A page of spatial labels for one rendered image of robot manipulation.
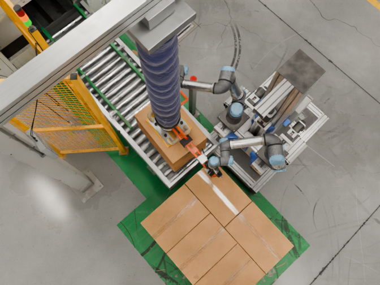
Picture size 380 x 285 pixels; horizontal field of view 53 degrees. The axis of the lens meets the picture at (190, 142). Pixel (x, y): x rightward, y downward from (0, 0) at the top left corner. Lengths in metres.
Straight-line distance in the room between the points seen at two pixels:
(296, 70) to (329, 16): 2.93
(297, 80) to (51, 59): 1.71
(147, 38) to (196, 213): 2.43
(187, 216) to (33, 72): 2.61
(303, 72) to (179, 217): 1.95
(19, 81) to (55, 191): 3.17
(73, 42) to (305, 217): 3.59
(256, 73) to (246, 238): 2.15
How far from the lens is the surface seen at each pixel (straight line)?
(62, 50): 1.67
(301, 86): 2.75
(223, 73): 3.11
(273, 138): 2.96
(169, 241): 3.90
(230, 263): 3.93
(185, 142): 3.33
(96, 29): 1.68
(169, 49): 2.05
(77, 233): 4.62
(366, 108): 5.24
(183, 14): 1.89
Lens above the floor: 4.44
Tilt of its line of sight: 75 degrees down
